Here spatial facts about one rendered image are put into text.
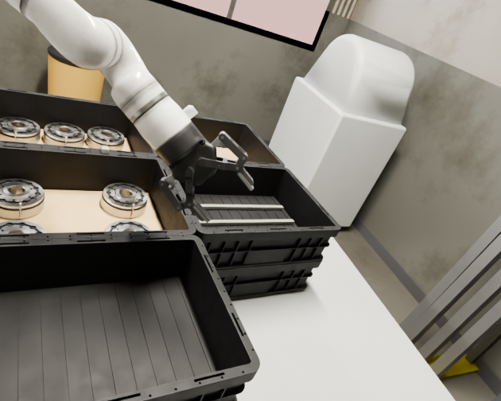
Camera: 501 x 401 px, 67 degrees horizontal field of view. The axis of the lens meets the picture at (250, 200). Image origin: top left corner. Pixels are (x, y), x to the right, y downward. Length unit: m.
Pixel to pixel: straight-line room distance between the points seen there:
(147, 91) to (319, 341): 0.71
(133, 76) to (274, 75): 2.95
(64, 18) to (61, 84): 2.19
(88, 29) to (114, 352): 0.48
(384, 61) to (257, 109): 1.43
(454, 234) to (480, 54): 1.06
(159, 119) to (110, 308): 0.35
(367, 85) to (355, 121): 0.21
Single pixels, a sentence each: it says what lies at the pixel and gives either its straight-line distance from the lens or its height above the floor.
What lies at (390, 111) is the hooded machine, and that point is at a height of 0.94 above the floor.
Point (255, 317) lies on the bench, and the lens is 0.98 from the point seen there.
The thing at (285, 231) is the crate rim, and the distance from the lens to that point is 0.88.
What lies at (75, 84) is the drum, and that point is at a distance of 2.76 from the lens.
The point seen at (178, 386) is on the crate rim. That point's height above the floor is 0.93.
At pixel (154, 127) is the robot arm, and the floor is 1.16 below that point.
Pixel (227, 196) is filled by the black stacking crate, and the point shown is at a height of 0.83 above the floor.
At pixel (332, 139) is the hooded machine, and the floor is 0.71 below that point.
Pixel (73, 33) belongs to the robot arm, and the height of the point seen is 1.25.
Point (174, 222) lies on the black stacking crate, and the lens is 0.85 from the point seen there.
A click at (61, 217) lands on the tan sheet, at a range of 0.91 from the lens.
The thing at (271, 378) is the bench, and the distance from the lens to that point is 0.90.
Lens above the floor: 1.39
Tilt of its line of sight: 30 degrees down
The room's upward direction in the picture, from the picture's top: 22 degrees clockwise
